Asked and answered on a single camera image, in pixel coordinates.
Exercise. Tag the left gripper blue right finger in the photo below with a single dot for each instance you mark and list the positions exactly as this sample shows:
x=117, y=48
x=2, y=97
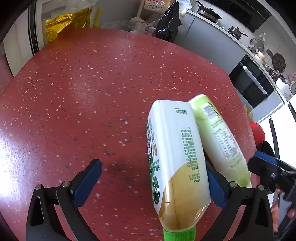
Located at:
x=256, y=222

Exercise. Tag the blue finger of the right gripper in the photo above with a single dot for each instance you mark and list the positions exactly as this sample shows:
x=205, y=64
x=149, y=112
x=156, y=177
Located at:
x=271, y=169

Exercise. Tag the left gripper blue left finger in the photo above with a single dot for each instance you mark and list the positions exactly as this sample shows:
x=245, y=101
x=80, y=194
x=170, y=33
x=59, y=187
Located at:
x=42, y=220

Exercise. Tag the green white tea carton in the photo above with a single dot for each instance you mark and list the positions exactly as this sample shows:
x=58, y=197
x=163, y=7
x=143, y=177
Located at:
x=219, y=143

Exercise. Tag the white green milk carton bottle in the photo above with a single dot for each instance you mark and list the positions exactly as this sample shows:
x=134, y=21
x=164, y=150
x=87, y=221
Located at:
x=179, y=181

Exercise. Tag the black trash bin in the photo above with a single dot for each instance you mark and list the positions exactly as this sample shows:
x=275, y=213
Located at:
x=267, y=148

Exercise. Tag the person right hand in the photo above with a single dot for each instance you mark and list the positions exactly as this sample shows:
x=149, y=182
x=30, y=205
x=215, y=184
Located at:
x=280, y=209

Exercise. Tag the red stool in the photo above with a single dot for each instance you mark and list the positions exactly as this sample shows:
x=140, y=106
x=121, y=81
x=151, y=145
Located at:
x=258, y=133

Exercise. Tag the white refrigerator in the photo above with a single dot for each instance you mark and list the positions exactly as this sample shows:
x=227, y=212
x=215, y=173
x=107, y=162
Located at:
x=279, y=130

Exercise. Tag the cardboard box on floor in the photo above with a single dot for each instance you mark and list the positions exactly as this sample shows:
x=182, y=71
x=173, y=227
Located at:
x=248, y=112

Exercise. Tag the white rice cooker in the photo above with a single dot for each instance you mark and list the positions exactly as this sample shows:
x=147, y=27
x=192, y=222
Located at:
x=284, y=88

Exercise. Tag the black built-in oven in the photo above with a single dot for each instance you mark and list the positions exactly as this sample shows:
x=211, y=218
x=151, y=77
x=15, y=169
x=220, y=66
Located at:
x=250, y=82

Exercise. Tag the grey lower cabinets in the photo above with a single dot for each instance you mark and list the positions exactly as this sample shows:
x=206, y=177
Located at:
x=214, y=44

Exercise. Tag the steel cooking pot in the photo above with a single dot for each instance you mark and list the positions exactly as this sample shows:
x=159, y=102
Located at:
x=235, y=32

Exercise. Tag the black range hood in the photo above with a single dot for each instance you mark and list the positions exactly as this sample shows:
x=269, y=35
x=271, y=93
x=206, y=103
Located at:
x=250, y=13

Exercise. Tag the black frying pan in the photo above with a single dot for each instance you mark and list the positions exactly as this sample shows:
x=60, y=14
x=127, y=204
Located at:
x=208, y=13

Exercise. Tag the gold foil bag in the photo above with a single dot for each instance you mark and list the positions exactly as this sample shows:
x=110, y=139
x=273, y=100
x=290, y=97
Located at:
x=79, y=19

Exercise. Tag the black plastic bag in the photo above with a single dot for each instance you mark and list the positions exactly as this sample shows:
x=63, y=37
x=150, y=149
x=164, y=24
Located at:
x=167, y=27

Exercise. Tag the clear plastic bag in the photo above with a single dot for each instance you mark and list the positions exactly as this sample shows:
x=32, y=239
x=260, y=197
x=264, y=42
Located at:
x=54, y=8

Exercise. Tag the white storage cart basket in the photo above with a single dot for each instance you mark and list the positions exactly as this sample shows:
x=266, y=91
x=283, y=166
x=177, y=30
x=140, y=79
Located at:
x=157, y=6

